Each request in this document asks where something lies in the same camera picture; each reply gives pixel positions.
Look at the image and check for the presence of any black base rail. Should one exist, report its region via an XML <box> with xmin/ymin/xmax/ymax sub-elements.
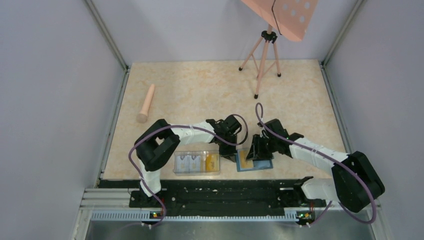
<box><xmin>98</xmin><ymin>179</ymin><xmax>328</xmax><ymax>218</ymax></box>

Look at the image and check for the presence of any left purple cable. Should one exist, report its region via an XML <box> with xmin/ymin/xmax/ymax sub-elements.
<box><xmin>128</xmin><ymin>114</ymin><xmax>249</xmax><ymax>220</ymax></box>

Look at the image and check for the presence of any purple cable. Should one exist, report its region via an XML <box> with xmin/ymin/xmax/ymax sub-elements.
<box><xmin>128</xmin><ymin>114</ymin><xmax>249</xmax><ymax>220</ymax></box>
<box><xmin>255</xmin><ymin>102</ymin><xmax>378</xmax><ymax>226</ymax></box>

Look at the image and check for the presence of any clear acrylic card stand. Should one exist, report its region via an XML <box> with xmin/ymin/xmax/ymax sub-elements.
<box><xmin>173</xmin><ymin>150</ymin><xmax>221</xmax><ymax>176</ymax></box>

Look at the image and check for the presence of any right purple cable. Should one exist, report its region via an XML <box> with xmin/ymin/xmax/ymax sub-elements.
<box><xmin>255</xmin><ymin>102</ymin><xmax>378</xmax><ymax>226</ymax></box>

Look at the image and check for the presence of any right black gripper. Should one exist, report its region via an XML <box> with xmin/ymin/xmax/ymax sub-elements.
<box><xmin>246</xmin><ymin>133</ymin><xmax>277</xmax><ymax>161</ymax></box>

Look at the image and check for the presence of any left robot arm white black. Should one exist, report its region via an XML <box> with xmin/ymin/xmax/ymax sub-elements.
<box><xmin>133</xmin><ymin>114</ymin><xmax>247</xmax><ymax>207</ymax></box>

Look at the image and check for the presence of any blue card holder wallet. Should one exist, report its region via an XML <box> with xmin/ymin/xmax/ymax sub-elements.
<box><xmin>236</xmin><ymin>149</ymin><xmax>274</xmax><ymax>172</ymax></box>

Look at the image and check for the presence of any pink perforated board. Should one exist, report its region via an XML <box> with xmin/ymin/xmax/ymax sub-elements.
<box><xmin>241</xmin><ymin>0</ymin><xmax>318</xmax><ymax>42</ymax></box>

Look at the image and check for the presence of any pink cylindrical handle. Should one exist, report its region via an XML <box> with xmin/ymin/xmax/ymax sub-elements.
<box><xmin>136</xmin><ymin>84</ymin><xmax>156</xmax><ymax>124</ymax></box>

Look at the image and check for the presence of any silver VIP card left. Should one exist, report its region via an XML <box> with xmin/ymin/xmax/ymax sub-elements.
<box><xmin>175</xmin><ymin>155</ymin><xmax>190</xmax><ymax>174</ymax></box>

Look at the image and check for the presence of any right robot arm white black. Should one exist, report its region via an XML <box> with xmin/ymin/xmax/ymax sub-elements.
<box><xmin>246</xmin><ymin>119</ymin><xmax>385</xmax><ymax>213</ymax></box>

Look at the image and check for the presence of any aluminium slotted rail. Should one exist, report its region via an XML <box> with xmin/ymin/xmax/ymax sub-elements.
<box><xmin>91</xmin><ymin>209</ymin><xmax>313</xmax><ymax>223</ymax></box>

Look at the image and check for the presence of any pink tripod stand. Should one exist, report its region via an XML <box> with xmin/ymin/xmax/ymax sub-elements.
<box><xmin>238</xmin><ymin>24</ymin><xmax>282</xmax><ymax>100</ymax></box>

